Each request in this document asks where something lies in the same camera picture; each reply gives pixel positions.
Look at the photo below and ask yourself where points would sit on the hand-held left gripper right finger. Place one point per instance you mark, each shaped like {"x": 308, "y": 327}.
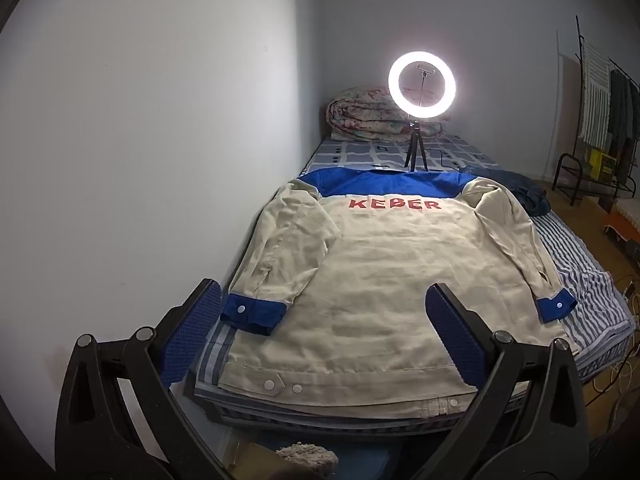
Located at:
{"x": 455, "y": 336}

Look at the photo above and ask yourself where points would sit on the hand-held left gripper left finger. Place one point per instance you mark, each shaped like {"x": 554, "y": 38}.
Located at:
{"x": 192, "y": 331}

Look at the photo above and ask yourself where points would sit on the beige and blue jacket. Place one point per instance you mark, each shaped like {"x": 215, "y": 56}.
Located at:
{"x": 390, "y": 280}

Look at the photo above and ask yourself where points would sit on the black clothes rack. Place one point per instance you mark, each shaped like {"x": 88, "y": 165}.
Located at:
{"x": 570, "y": 155}

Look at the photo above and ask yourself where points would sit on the hanging dark clothes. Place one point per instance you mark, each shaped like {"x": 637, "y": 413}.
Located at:
{"x": 620, "y": 105}

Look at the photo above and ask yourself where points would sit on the blue white striped bed sheet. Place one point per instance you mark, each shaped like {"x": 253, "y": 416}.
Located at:
{"x": 580, "y": 280}

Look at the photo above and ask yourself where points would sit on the cardboard box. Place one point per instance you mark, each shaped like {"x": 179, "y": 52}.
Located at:
{"x": 250, "y": 461}

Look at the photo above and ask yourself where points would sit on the dark blue garment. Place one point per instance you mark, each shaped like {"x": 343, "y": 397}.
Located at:
{"x": 530, "y": 192}

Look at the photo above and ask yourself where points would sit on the beige fluffy slipper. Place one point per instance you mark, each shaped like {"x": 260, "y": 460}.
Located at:
{"x": 305, "y": 460}

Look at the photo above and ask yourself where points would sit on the black mini tripod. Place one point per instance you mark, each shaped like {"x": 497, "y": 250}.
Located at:
{"x": 415, "y": 142}

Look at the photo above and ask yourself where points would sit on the orange stool with white cover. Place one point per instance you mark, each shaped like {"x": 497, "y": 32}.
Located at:
{"x": 620, "y": 222}

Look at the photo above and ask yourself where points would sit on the blue checked bed sheet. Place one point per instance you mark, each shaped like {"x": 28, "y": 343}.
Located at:
{"x": 350, "y": 152}

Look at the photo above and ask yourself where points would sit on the yellow box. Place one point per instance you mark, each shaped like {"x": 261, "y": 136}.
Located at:
{"x": 602, "y": 162}

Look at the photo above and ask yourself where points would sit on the rolled floral quilt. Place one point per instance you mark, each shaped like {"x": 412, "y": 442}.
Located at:
{"x": 360, "y": 115}

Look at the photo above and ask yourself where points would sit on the hanging striped towel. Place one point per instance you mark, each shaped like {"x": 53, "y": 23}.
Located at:
{"x": 595, "y": 95}

